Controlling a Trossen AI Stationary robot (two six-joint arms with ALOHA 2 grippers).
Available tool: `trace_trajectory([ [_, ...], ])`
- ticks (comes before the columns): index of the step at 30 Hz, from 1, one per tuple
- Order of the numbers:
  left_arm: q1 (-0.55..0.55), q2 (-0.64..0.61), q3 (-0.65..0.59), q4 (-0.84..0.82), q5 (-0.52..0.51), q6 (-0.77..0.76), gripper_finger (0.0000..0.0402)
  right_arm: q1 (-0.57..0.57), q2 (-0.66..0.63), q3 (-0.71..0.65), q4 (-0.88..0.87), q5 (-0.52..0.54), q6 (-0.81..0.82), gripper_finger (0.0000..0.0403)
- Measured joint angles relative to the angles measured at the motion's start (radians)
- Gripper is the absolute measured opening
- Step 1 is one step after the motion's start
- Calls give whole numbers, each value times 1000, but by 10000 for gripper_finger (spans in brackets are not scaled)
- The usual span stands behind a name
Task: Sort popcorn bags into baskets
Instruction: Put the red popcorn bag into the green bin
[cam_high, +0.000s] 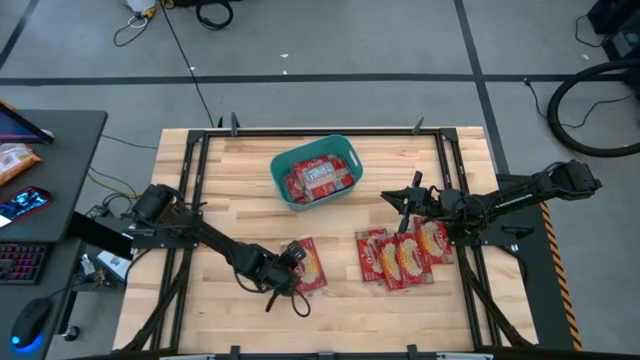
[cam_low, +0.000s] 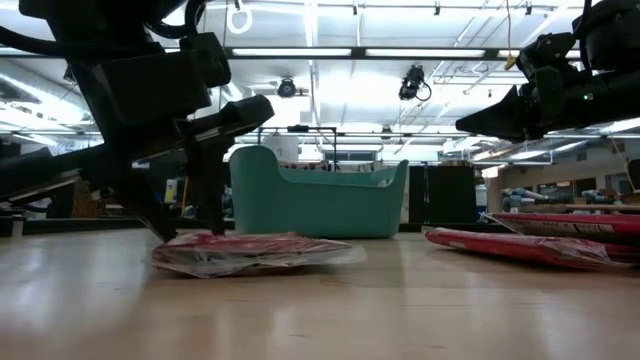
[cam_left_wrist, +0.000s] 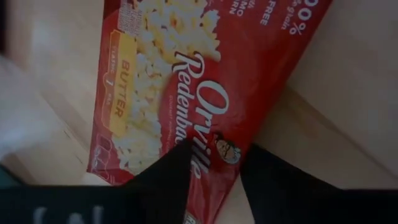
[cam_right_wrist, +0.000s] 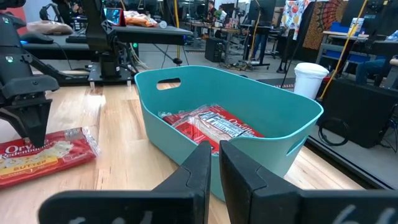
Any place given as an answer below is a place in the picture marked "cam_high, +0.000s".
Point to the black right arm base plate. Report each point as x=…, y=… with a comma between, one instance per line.
x=540, y=280

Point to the black computer mouse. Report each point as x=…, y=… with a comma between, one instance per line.
x=30, y=320

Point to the black caster wheel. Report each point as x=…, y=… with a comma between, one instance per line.
x=72, y=333

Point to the orange black hazard tape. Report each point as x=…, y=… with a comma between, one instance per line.
x=562, y=280

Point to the orange snack bag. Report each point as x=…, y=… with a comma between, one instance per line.
x=15, y=162

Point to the backlit computer keyboard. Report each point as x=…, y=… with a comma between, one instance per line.
x=22, y=262

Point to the black frame clamp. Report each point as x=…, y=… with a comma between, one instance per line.
x=234, y=350
x=412, y=349
x=418, y=126
x=234, y=124

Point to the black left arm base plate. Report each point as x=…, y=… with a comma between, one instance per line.
x=100, y=237

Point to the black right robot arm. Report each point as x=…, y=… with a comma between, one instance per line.
x=525, y=192

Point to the small white box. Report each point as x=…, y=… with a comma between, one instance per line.
x=114, y=264

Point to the teal plastic basket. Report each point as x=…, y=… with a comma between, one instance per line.
x=280, y=165

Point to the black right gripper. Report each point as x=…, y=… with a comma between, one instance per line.
x=416, y=180

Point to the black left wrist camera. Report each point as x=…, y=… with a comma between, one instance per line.
x=286, y=282

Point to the black desk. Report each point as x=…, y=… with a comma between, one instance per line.
x=70, y=165

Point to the black equipment case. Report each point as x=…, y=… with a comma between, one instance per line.
x=620, y=25

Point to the red popcorn bag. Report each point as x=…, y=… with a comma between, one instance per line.
x=387, y=265
x=312, y=267
x=435, y=242
x=369, y=260
x=345, y=183
x=412, y=260
x=320, y=175
x=292, y=190

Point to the smartphone with lit screen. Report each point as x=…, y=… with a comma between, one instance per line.
x=22, y=205

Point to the laptop screen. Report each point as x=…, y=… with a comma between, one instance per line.
x=17, y=130

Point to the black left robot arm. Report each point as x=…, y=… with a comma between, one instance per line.
x=200, y=232

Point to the black aluminium table frame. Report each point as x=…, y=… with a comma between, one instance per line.
x=325, y=132

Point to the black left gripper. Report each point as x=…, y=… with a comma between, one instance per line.
x=295, y=252

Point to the white yellow device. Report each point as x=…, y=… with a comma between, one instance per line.
x=141, y=5

